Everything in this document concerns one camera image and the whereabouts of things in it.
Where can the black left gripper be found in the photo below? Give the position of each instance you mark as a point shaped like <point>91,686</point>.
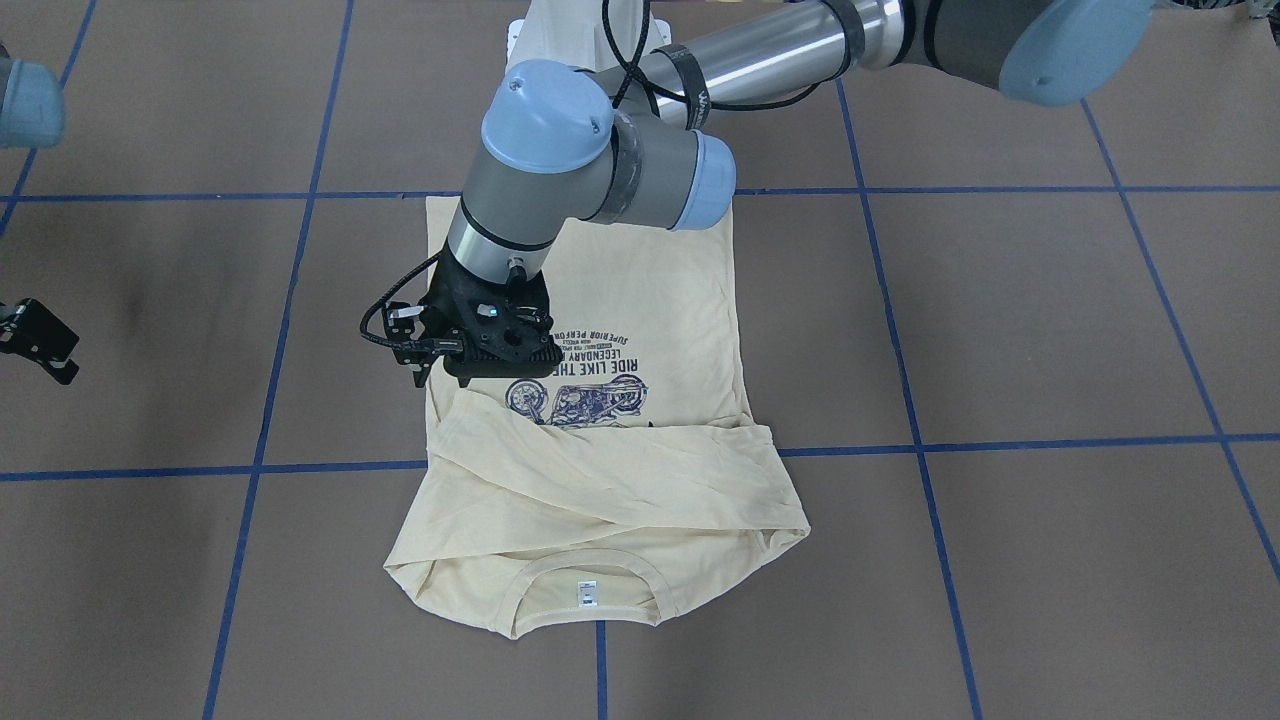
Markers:
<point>441,303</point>

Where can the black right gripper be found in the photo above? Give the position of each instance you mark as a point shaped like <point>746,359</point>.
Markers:
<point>36,336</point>

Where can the beige long-sleeve printed shirt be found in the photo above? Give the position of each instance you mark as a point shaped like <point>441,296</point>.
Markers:
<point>633,484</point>

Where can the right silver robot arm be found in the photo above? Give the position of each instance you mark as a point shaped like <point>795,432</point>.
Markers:
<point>33,117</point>

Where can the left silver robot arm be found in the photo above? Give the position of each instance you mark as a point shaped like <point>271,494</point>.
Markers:
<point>627,144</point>

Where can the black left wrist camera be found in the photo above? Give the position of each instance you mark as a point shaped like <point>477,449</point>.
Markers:
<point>415,326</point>

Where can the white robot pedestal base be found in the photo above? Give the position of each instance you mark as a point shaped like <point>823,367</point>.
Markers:
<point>573,32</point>

